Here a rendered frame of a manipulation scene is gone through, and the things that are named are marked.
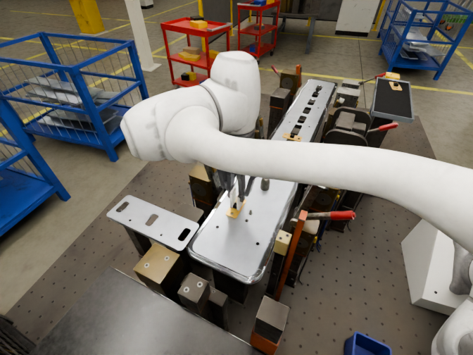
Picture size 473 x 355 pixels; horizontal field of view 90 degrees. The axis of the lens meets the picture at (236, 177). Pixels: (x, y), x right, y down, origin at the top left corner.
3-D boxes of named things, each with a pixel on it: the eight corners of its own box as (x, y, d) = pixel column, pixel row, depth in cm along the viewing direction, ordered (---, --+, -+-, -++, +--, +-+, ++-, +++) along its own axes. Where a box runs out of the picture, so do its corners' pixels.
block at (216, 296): (199, 312, 82) (186, 273, 61) (230, 329, 78) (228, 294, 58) (194, 321, 80) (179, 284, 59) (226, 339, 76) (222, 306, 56)
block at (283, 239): (267, 285, 89) (279, 229, 63) (276, 289, 88) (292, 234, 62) (264, 294, 86) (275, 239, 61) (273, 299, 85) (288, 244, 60)
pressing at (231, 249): (304, 78, 156) (305, 76, 155) (340, 84, 149) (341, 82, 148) (181, 253, 67) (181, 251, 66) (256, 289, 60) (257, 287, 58)
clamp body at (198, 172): (200, 219, 111) (190, 161, 87) (222, 228, 107) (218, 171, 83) (192, 229, 107) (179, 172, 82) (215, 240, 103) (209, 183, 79)
